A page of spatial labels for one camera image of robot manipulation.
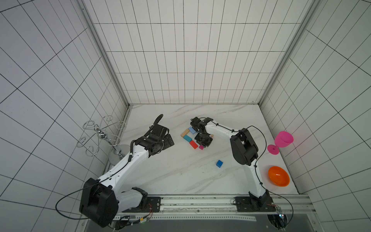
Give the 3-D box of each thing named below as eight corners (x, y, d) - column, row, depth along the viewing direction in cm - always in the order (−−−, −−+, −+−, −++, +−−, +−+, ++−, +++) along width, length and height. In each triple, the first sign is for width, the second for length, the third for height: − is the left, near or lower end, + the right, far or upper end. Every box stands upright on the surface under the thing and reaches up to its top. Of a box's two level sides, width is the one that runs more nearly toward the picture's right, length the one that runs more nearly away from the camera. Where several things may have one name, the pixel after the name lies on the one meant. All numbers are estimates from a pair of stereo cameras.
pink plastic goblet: (268, 156, 95) (282, 142, 81) (264, 145, 100) (276, 131, 86) (280, 156, 95) (296, 142, 81) (275, 145, 100) (289, 131, 86)
